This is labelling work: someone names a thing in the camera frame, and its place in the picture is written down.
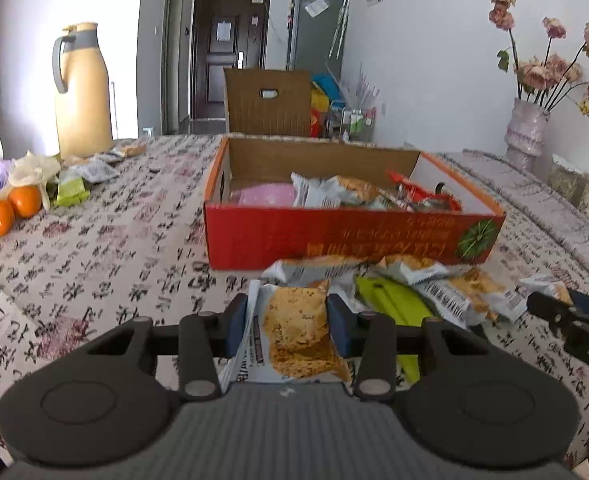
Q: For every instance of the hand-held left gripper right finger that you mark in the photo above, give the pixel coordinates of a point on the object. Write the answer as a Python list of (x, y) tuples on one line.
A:
[(339, 327)]

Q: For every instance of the crumpled white plastic bag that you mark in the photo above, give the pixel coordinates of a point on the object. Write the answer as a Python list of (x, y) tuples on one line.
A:
[(32, 172)]

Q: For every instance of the small green packet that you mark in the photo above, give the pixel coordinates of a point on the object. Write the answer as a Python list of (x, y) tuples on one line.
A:
[(70, 192)]

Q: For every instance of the dark brown entrance door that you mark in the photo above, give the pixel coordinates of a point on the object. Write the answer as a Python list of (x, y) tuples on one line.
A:
[(209, 75)]

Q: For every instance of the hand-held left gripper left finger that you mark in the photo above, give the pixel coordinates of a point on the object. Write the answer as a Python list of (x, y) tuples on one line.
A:
[(237, 325)]

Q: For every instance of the paper note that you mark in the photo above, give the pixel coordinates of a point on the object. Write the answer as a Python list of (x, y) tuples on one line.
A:
[(316, 6)]

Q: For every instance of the glass jar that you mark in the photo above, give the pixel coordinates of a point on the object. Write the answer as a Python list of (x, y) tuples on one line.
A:
[(566, 182)]

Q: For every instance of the grey side door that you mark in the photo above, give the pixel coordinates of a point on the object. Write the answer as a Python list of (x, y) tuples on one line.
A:
[(172, 60)]

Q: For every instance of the green snack packet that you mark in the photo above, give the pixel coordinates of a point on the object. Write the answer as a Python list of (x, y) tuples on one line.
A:
[(399, 302)]

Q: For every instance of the trolley rack with bottles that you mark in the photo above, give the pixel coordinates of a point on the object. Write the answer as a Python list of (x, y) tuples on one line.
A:
[(354, 122)]

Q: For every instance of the calligraphy print tablecloth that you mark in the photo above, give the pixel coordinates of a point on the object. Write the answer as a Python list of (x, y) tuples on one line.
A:
[(124, 240)]

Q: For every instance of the yellow thermos jug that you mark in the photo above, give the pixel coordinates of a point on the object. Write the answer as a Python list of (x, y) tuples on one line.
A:
[(84, 100)]

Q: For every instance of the blue and yellow bags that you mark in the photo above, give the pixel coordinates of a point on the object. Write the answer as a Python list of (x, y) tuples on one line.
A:
[(324, 90)]

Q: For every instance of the grey refrigerator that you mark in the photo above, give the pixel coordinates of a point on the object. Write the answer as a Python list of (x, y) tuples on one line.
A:
[(309, 40)]

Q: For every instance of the pile of white biscuit packets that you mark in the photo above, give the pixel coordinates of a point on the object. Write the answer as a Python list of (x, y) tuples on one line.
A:
[(454, 295)]

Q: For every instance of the grey printed snack packet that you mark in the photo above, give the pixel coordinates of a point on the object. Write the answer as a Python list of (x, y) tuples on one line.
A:
[(98, 170)]

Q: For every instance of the door notice paper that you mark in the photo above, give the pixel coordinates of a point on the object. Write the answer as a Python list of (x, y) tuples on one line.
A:
[(223, 30)]

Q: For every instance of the biscuit snack packet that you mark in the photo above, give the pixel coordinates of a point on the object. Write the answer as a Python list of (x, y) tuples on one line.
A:
[(294, 330), (132, 150), (319, 192)]

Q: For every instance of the pink ribbed vase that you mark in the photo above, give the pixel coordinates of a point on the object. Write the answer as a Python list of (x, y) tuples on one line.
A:
[(526, 132)]

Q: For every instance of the pink snack packet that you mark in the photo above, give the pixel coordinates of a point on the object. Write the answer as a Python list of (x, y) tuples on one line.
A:
[(264, 195)]

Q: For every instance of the grey patterned cloth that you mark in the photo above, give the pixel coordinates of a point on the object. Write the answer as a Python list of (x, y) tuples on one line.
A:
[(534, 195)]

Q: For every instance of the red cartoon snack packet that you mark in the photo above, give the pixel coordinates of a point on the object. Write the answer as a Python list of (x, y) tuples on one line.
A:
[(414, 192)]

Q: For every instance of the orange cardboard box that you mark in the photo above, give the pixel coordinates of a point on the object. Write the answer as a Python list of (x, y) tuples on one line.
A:
[(274, 235)]

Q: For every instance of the wooden chair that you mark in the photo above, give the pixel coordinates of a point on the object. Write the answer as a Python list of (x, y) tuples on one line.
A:
[(244, 110)]

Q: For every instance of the dried pink roses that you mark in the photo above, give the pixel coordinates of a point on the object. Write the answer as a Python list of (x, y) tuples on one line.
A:
[(539, 72)]

